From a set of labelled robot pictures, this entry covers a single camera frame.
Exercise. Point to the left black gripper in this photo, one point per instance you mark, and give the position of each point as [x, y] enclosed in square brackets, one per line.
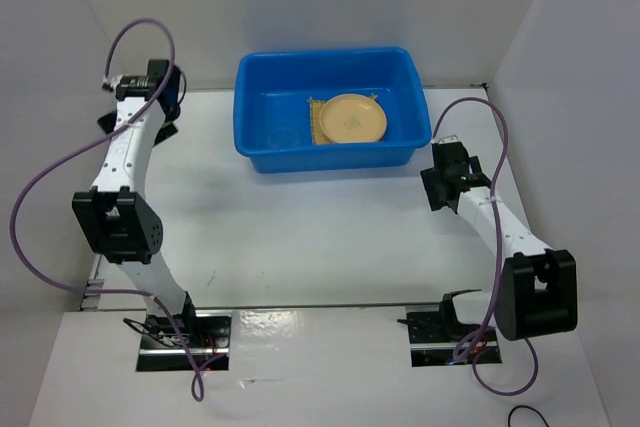
[108, 121]

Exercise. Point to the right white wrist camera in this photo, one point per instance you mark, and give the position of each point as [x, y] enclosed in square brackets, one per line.
[447, 140]

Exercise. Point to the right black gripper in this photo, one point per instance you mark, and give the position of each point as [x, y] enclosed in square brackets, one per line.
[430, 178]

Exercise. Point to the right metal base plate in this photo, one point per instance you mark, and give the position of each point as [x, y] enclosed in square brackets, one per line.
[432, 345]

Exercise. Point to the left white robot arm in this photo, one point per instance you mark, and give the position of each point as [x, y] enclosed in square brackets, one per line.
[114, 215]

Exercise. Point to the metal base plate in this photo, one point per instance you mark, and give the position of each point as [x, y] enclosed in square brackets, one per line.
[432, 345]
[160, 349]

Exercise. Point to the clear plastic cup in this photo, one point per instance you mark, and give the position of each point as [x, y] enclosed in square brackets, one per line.
[282, 139]

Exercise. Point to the orange plastic plate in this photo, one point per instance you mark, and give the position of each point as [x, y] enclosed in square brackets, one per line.
[354, 119]

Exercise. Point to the blue plastic bin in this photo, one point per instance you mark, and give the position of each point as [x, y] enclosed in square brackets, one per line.
[273, 91]

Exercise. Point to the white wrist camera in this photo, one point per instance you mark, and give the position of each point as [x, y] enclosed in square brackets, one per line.
[109, 84]
[447, 140]

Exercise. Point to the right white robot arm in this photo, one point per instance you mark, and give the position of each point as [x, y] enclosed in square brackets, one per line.
[537, 288]

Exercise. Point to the bamboo woven mat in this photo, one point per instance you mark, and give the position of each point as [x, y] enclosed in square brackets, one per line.
[315, 119]

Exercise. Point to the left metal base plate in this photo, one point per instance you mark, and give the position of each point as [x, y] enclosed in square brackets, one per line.
[160, 349]

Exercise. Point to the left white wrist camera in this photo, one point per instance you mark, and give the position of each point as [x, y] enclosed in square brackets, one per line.
[109, 84]

